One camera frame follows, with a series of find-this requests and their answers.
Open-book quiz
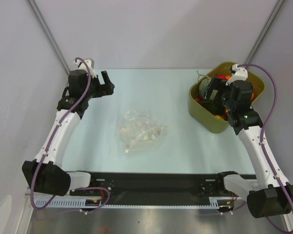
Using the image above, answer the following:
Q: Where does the green netted fake melon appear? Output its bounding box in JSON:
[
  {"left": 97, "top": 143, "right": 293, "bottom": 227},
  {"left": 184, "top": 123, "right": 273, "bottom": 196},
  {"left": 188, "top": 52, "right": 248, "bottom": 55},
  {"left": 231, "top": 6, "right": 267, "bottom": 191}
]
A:
[{"left": 197, "top": 71, "right": 211, "bottom": 99}]

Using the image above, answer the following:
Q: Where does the clear zip top bag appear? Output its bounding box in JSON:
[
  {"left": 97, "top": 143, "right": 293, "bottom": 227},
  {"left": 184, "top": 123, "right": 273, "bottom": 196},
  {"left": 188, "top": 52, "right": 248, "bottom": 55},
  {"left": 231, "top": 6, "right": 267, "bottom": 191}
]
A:
[{"left": 116, "top": 110, "right": 168, "bottom": 154}]

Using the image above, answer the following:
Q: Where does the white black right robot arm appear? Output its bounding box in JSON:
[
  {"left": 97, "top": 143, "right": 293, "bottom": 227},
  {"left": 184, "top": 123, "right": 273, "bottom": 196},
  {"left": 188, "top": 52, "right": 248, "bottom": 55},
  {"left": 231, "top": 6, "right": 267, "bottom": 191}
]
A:
[{"left": 199, "top": 77, "right": 293, "bottom": 218}]

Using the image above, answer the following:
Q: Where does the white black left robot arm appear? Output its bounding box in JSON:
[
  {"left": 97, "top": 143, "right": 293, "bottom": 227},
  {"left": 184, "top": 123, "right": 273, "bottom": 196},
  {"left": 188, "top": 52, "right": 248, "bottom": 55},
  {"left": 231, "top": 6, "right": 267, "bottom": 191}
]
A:
[{"left": 22, "top": 69, "right": 115, "bottom": 196}]

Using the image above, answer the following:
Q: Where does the red fake apple in bin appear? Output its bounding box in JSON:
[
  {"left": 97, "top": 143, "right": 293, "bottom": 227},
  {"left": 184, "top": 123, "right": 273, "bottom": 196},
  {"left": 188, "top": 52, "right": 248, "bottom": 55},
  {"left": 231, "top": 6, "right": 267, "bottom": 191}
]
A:
[{"left": 216, "top": 75, "right": 227, "bottom": 80}]

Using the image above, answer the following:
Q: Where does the olive green plastic bin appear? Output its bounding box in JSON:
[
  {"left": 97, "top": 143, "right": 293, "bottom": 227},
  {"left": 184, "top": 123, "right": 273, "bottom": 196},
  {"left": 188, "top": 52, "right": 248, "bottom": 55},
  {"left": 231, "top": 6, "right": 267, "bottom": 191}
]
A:
[{"left": 188, "top": 62, "right": 265, "bottom": 134}]

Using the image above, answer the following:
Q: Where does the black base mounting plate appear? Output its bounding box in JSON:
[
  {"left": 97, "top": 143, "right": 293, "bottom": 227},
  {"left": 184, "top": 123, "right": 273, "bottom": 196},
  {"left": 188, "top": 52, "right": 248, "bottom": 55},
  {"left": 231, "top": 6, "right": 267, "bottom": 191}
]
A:
[{"left": 70, "top": 172, "right": 236, "bottom": 206}]

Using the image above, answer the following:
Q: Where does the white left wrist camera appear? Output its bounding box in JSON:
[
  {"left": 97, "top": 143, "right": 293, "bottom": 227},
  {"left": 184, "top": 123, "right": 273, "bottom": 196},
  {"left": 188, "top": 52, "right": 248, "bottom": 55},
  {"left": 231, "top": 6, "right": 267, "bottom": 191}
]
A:
[{"left": 74, "top": 58, "right": 97, "bottom": 77}]

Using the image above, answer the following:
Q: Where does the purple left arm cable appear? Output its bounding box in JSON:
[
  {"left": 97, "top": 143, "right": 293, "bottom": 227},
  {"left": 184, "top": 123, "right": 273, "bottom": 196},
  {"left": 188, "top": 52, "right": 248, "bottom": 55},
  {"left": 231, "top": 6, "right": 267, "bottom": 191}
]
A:
[{"left": 30, "top": 57, "right": 110, "bottom": 221}]

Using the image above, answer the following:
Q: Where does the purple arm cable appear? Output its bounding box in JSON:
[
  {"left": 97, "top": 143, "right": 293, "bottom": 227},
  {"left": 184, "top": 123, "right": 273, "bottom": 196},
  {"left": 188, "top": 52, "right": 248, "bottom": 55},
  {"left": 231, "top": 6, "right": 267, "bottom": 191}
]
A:
[
  {"left": 30, "top": 57, "right": 110, "bottom": 221},
  {"left": 219, "top": 63, "right": 293, "bottom": 233}
]

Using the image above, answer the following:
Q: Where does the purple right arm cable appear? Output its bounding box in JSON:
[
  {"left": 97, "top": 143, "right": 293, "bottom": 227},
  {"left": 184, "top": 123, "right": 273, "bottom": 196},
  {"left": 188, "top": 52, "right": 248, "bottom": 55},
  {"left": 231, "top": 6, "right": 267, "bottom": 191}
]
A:
[{"left": 219, "top": 63, "right": 293, "bottom": 233}]

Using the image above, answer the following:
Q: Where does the right aluminium corner post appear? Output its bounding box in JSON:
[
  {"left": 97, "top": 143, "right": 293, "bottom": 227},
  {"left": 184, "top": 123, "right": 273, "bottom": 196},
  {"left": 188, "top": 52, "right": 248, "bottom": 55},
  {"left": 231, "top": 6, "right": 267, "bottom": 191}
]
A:
[{"left": 244, "top": 0, "right": 286, "bottom": 64}]

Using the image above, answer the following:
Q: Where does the aluminium corner post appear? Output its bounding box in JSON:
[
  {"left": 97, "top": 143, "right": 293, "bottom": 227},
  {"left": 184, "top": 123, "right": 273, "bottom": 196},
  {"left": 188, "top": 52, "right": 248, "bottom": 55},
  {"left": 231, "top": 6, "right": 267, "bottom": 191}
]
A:
[
  {"left": 244, "top": 0, "right": 286, "bottom": 64},
  {"left": 25, "top": 0, "right": 70, "bottom": 75}
]

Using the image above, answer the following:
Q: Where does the left aluminium corner post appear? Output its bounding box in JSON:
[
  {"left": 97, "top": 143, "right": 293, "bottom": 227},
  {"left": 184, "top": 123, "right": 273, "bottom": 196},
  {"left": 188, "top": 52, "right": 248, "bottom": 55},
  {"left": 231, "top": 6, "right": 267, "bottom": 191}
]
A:
[{"left": 25, "top": 0, "right": 70, "bottom": 75}]

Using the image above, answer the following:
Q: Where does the aluminium front frame rail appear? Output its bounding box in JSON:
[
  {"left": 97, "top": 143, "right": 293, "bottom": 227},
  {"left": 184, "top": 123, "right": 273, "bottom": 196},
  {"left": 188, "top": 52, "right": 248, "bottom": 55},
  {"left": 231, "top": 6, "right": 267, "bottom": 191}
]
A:
[{"left": 24, "top": 177, "right": 293, "bottom": 199}]

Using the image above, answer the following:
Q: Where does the white slotted cable duct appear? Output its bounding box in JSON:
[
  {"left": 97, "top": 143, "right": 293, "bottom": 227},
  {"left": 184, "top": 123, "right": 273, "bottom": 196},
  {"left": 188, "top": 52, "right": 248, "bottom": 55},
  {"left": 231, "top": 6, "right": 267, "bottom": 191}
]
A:
[{"left": 35, "top": 197, "right": 234, "bottom": 210}]

